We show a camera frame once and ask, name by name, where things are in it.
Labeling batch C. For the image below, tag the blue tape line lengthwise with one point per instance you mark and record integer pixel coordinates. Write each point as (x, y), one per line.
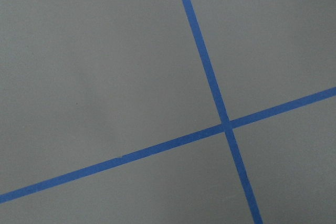
(221, 110)

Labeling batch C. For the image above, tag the blue tape line crosswise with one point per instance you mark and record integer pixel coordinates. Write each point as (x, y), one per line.
(165, 146)

